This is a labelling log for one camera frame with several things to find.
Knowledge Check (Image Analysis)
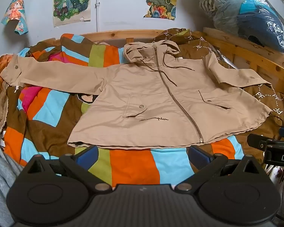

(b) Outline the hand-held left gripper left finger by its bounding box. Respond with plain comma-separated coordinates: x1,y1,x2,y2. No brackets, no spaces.
20,145,112,192

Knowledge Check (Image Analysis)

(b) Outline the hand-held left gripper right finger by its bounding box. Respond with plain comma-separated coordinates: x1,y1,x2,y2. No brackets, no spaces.
174,145,265,193

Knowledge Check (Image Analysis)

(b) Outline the beige hooded jacket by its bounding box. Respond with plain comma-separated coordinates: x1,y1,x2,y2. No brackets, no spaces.
0,40,272,150

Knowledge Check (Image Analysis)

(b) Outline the clear plastic bag of clothes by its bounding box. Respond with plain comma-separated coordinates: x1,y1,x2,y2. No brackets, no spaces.
186,0,284,53

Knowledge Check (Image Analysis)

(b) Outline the brown patterned duvet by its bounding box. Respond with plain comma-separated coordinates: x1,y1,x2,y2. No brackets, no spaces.
154,27,284,139

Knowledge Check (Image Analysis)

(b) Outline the colourful striped cartoon blanket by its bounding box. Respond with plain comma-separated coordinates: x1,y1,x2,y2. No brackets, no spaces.
0,33,250,188

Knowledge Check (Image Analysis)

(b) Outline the person's grey clothing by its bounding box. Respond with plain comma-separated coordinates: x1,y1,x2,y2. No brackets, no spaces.
0,142,24,227

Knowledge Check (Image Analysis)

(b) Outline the brown patterned pillow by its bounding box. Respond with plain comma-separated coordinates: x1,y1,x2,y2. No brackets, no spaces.
154,27,205,46

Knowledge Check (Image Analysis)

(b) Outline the wooden bed frame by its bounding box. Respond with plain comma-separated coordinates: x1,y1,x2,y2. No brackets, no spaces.
80,27,284,93

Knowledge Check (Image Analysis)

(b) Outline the white wall pipe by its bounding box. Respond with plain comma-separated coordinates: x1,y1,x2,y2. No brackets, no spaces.
95,0,101,33

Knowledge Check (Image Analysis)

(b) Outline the blond chibi wall poster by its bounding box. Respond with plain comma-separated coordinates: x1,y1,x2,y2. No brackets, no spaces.
53,0,92,28

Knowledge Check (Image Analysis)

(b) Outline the anime girl wall poster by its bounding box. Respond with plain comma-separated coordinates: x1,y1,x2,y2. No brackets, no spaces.
1,0,29,35

